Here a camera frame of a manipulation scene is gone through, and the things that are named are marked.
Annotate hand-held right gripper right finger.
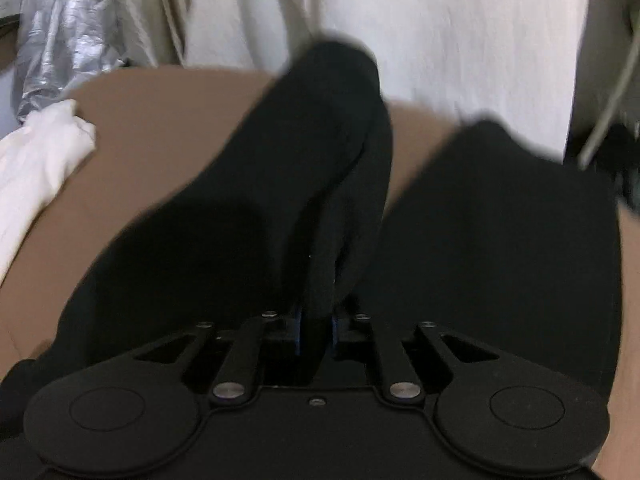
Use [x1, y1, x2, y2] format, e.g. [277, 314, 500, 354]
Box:
[330, 312, 501, 404]

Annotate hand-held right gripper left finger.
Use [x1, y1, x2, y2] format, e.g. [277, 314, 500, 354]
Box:
[135, 310, 304, 406]

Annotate black pants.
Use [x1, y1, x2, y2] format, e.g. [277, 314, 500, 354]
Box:
[0, 37, 393, 411]

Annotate white garment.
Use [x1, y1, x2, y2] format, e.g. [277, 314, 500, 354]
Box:
[0, 99, 97, 286]

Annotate white draped sheet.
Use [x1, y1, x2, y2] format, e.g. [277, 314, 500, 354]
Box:
[165, 0, 596, 166]

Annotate beige curtain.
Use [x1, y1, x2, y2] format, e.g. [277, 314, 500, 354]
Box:
[115, 0, 193, 68]

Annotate silver foil curtain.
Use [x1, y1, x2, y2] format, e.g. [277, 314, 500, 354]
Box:
[10, 0, 131, 126]

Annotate pale hanging cord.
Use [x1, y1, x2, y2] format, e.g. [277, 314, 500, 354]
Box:
[577, 0, 637, 168]

